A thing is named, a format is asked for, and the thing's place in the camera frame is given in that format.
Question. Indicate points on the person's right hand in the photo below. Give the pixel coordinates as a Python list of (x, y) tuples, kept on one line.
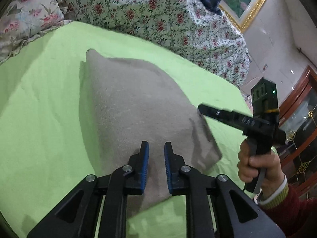
[(248, 167)]

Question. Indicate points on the red sleeve right forearm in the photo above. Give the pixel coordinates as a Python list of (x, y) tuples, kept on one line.
[(295, 217)]

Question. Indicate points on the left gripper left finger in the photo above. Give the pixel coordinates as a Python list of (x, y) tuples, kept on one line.
[(97, 206)]

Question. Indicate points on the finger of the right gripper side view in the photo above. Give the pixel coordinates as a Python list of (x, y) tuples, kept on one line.
[(231, 118)]

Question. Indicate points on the red floral white quilt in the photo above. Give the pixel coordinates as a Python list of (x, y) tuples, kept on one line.
[(184, 27)]

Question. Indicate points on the wooden glass display cabinet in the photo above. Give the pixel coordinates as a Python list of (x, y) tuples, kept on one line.
[(298, 120)]

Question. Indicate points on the pink floral ruffled pillow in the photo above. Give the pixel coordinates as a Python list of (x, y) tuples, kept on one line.
[(26, 20)]

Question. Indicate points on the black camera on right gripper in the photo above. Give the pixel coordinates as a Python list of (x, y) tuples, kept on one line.
[(264, 97)]

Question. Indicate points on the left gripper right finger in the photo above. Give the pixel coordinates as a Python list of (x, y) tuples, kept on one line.
[(215, 206)]

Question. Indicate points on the beige knitted sweater dress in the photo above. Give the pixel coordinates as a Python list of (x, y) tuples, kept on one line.
[(134, 101)]

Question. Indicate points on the lime green bed sheet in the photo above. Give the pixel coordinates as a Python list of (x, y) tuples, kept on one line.
[(49, 140)]

